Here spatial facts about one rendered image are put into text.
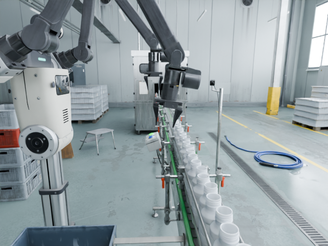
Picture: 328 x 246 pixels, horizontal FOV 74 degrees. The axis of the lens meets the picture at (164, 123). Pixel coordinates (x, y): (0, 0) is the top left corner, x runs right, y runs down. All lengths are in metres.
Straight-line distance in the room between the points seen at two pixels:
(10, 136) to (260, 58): 11.10
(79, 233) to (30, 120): 0.49
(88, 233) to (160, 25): 0.76
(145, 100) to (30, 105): 4.63
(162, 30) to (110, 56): 10.49
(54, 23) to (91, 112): 6.61
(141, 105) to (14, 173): 3.33
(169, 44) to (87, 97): 6.67
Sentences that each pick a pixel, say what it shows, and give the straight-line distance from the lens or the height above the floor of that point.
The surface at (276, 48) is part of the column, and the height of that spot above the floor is 2.58.
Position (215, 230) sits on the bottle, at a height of 1.12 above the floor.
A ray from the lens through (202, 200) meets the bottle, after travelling 0.65.
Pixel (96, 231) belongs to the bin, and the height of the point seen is 0.93.
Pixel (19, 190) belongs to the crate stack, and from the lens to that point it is 3.24.
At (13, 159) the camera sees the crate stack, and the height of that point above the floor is 0.52.
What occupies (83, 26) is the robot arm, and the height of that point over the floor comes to 1.72.
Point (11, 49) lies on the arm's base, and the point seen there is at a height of 1.55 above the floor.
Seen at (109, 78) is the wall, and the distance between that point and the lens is 11.21.
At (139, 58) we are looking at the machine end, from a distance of 5.51.
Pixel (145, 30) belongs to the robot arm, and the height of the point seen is 1.70.
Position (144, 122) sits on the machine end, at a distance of 5.60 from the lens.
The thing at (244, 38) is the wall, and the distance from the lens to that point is 11.98.
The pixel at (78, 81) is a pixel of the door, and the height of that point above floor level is 1.29.
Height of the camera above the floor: 1.46
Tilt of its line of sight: 12 degrees down
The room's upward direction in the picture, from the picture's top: straight up
